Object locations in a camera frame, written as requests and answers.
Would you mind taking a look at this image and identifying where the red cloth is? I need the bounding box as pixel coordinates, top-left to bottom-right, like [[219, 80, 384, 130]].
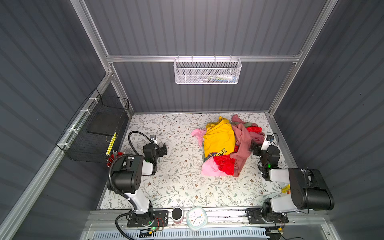
[[212, 125, 263, 176]]

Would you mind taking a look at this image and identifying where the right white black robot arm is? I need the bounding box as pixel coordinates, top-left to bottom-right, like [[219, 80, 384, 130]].
[[250, 141, 335, 224]]

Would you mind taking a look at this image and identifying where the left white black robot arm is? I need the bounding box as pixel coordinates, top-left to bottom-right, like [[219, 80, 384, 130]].
[[107, 144, 167, 226]]

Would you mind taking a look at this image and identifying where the maroon shirt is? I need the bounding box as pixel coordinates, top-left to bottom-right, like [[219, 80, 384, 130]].
[[231, 115, 266, 145]]

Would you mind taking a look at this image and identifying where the dusty rose shirt grey trim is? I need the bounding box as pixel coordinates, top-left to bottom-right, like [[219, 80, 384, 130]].
[[230, 124, 253, 178]]

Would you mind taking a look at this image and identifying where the olive green shirt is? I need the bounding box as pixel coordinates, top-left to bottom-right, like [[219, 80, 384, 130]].
[[243, 122, 258, 128]]

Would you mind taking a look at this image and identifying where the yellow tag on black basket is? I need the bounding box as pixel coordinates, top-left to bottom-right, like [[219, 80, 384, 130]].
[[106, 132, 118, 156]]

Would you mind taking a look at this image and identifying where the yellow t-shirt with print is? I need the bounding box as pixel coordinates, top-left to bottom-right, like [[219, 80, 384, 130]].
[[203, 117, 236, 158]]

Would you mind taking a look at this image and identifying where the light pink shirt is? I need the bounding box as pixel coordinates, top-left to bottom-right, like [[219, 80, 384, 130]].
[[191, 129, 228, 177]]

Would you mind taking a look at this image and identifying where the mint green alarm clock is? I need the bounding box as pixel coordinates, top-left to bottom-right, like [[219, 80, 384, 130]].
[[186, 206, 208, 232]]

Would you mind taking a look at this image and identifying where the white tube in basket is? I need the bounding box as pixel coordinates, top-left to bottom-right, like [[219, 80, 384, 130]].
[[214, 74, 238, 84]]

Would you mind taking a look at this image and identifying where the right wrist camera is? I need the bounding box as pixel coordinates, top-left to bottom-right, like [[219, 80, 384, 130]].
[[261, 135, 275, 150]]

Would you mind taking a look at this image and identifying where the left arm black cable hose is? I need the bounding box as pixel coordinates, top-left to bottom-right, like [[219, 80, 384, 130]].
[[107, 130, 154, 240]]

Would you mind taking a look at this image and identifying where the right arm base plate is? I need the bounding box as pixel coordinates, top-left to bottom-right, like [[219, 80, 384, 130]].
[[245, 208, 289, 225]]

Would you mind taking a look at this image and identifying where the black wire basket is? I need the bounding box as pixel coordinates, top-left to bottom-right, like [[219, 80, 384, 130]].
[[57, 91, 130, 165]]

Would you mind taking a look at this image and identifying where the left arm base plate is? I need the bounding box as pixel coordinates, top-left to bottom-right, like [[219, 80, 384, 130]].
[[127, 211, 169, 228]]

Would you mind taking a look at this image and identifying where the white wire mesh basket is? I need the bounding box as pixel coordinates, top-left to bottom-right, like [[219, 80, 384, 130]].
[[173, 57, 242, 85]]

